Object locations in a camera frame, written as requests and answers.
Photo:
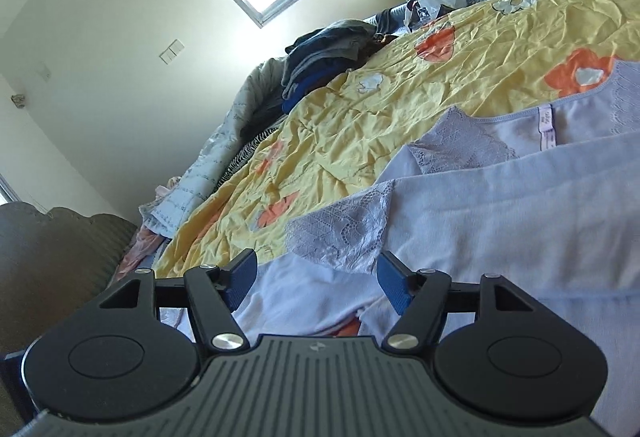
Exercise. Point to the white wall switch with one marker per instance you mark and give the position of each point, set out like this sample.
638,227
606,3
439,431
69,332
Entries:
171,51

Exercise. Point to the lavender lace-trimmed top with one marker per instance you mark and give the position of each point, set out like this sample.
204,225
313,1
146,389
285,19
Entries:
480,217

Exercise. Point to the pink cloth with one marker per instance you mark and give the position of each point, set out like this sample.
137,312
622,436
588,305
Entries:
142,242

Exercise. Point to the white printed plastic bag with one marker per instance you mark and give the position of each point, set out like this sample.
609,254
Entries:
425,4

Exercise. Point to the small wall hook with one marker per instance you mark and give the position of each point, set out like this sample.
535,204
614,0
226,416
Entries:
19,101

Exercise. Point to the yellow floral bedsheet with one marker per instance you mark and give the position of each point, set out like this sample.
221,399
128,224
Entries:
450,62

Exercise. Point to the grey printed quilt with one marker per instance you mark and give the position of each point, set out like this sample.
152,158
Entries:
210,167

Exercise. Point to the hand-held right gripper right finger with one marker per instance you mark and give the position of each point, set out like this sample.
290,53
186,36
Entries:
393,283

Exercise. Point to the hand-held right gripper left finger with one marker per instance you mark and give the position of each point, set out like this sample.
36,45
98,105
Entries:
241,284

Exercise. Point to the pile of dark folded clothes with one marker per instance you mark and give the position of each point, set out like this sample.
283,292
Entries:
325,62

